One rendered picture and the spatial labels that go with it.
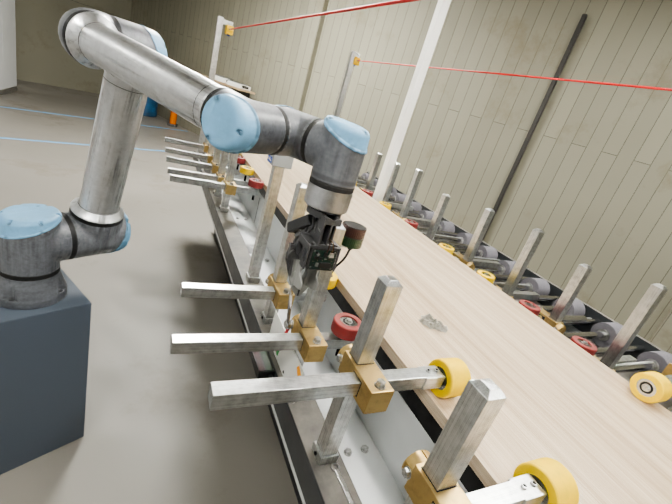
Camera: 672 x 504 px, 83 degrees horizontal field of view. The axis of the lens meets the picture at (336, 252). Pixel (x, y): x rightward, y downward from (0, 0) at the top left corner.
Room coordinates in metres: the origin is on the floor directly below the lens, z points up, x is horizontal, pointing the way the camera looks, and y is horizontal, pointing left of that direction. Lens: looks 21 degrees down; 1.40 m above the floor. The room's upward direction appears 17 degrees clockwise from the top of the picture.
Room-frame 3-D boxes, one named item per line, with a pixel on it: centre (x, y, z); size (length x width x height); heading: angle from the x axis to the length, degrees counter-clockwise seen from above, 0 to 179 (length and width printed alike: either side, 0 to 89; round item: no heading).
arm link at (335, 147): (0.74, 0.05, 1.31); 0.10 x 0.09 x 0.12; 63
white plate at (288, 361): (0.85, 0.05, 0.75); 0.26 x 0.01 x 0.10; 30
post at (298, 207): (1.06, 0.14, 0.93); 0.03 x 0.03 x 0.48; 30
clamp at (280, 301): (1.04, 0.13, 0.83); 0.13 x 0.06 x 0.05; 30
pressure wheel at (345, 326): (0.85, -0.08, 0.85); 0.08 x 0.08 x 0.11
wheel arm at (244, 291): (0.99, 0.18, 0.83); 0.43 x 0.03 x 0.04; 120
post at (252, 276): (1.28, 0.27, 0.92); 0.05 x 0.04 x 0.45; 30
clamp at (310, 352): (0.82, 0.00, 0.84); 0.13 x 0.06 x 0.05; 30
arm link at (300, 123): (0.78, 0.15, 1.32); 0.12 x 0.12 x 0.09; 63
